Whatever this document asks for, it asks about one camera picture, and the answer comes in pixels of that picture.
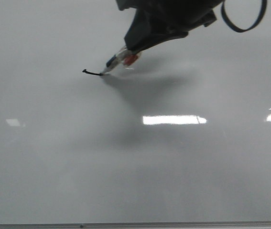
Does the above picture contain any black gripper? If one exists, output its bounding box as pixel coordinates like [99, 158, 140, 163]
[116, 0, 223, 53]

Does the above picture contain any grey aluminium whiteboard frame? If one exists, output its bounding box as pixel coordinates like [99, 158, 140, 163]
[0, 221, 271, 229]

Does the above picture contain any black looped cable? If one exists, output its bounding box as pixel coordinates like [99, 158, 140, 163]
[220, 0, 268, 33]

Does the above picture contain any taped whiteboard marker pen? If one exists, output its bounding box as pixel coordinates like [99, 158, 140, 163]
[100, 45, 142, 75]

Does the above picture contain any white glossy whiteboard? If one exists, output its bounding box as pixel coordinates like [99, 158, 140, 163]
[0, 0, 271, 224]

